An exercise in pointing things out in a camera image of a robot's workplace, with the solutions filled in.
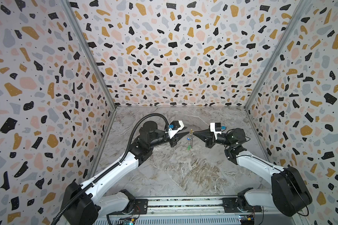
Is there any aluminium mounting rail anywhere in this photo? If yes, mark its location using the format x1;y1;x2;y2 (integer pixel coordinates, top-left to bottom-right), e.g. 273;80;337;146
63;195;303;218

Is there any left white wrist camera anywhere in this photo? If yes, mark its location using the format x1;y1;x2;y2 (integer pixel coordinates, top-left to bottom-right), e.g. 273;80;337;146
167;121;185;139

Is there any left green circuit board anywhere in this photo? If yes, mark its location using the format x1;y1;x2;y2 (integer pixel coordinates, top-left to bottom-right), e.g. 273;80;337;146
122;217;137;225

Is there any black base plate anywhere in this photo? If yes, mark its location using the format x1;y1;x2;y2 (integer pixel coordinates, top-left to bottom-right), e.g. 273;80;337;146
110;199;148;217
222;197;262;213

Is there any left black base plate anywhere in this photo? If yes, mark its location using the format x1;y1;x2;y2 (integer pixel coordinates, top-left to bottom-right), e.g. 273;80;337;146
110;199;148;217

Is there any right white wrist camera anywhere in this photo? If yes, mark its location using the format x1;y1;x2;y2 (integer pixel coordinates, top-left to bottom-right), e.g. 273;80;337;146
209;122;222;140

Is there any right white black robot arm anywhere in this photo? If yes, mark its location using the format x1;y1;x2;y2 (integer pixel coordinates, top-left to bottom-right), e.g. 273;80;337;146
193;128;313;217

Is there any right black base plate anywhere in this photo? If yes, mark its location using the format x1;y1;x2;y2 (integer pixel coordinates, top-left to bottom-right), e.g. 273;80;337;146
222;197;262;213

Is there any black corrugated cable conduit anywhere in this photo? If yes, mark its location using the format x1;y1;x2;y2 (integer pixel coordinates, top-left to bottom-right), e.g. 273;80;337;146
50;113;170;225

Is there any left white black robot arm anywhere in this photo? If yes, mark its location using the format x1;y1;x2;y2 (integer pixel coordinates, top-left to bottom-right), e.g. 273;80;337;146
52;119;188;225

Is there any white slotted cable duct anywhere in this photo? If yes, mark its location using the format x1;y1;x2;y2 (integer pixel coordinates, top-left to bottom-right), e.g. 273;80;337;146
109;215;240;225

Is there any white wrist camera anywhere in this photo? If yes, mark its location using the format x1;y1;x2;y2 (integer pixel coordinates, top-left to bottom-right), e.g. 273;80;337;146
167;121;185;139
209;122;222;140

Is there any right circuit board with wires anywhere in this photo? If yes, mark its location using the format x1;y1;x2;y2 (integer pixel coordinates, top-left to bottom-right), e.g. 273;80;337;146
239;214;255;225

